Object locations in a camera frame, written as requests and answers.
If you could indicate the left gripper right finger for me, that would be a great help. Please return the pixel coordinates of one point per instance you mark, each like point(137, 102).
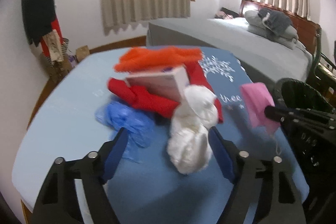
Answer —
point(278, 201)

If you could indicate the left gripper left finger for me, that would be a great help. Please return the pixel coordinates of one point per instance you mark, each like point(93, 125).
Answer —
point(57, 201)

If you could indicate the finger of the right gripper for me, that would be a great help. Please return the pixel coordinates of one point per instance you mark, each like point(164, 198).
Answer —
point(304, 117)

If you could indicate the pink face mask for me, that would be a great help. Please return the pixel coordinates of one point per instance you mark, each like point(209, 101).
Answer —
point(257, 97)

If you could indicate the white plastic bag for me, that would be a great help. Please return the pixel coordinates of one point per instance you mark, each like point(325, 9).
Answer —
point(188, 145)

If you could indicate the blue plastic glove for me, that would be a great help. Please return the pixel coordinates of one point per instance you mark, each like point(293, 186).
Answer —
point(139, 125)

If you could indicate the pink white tissue box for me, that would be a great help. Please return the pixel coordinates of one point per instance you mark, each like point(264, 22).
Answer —
point(169, 82)

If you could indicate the red plastic bag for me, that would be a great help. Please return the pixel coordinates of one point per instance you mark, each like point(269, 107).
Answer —
point(138, 97)

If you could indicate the large orange foam net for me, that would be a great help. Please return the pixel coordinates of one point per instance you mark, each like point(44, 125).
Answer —
point(140, 59)

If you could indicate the black metal chair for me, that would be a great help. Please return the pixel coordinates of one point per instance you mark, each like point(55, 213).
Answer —
point(322, 72)

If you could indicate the grey folded pillows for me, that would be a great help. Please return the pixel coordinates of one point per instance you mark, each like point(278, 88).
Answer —
point(289, 39)

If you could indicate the blue printed table cloth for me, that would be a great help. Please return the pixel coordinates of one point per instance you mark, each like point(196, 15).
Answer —
point(149, 190)

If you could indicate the red wooden headboard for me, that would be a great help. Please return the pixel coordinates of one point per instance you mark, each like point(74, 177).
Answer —
point(309, 33)

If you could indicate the dark grey folded blanket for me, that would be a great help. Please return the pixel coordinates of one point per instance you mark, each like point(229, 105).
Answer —
point(275, 22)

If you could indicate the dark bag beside bed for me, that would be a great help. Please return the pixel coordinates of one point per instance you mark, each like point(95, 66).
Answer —
point(224, 13)

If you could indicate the brown paper bag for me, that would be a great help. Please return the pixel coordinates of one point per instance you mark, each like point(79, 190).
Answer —
point(82, 53)

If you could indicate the striped basket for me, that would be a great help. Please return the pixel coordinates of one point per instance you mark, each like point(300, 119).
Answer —
point(65, 44)

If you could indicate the beige tote bag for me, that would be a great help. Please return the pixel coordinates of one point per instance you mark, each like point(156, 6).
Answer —
point(54, 45)

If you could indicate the red hanging bag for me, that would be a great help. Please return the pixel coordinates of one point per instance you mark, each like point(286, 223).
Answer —
point(54, 25)

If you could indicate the black coat on rack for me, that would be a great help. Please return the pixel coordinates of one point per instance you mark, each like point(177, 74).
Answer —
point(39, 19)

